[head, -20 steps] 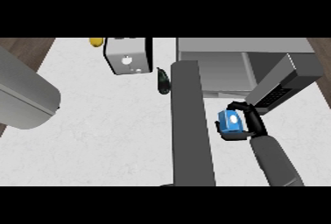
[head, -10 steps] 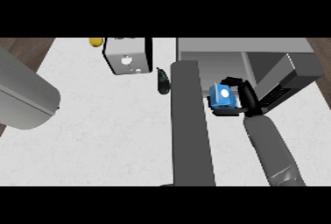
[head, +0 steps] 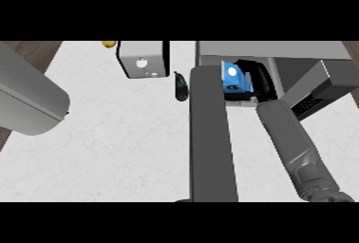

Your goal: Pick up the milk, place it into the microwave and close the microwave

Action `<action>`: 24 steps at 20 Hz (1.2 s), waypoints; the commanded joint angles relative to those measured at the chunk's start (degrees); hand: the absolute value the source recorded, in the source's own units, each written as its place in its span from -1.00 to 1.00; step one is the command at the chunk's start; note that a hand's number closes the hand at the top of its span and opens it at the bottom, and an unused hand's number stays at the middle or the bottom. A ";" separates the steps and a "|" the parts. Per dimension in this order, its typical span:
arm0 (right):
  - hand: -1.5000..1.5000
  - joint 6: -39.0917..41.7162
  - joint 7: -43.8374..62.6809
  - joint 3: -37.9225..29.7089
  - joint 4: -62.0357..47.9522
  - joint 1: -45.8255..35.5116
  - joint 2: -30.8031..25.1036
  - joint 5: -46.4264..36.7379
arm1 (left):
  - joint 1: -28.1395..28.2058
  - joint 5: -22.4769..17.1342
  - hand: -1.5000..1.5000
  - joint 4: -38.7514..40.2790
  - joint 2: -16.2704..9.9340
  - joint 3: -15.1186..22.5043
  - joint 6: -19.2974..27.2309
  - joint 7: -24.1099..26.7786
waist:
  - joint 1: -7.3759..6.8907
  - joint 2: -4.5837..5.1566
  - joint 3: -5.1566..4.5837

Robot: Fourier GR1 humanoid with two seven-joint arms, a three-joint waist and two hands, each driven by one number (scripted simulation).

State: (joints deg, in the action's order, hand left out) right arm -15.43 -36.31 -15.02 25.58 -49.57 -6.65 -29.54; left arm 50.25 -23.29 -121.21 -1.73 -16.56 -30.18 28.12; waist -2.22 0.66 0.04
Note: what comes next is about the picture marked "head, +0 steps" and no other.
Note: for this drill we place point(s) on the grey microwave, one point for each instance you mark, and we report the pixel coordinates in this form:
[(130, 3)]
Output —
[(322, 79)]

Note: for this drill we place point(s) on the dark grey microwave door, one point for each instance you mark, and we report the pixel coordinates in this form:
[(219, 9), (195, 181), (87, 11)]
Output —
[(210, 139)]

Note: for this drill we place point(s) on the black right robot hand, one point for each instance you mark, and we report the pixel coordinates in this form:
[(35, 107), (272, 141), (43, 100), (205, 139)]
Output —
[(262, 80)]

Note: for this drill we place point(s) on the dark green vegetable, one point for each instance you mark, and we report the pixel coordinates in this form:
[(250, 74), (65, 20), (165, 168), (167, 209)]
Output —
[(180, 88)]

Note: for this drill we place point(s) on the white and black toaster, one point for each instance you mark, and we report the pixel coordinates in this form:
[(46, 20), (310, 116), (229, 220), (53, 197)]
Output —
[(142, 61)]

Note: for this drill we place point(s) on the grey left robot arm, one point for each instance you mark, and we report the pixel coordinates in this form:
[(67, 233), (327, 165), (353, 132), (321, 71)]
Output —
[(28, 98)]

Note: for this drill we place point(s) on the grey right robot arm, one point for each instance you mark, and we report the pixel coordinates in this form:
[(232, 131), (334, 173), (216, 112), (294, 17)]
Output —
[(294, 145)]

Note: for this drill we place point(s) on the blue milk carton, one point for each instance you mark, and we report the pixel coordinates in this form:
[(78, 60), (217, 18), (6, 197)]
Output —
[(233, 80)]

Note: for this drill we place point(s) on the yellow fruit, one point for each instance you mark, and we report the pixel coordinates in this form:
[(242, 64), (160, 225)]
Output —
[(109, 44)]

